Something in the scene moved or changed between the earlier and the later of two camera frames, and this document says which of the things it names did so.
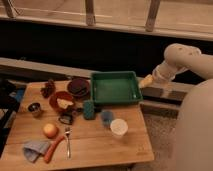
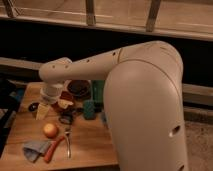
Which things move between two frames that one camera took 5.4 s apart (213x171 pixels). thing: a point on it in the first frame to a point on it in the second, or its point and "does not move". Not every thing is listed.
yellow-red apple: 50,130 does not move
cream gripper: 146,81 to 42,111
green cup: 89,109 does not move
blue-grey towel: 34,148 does not move
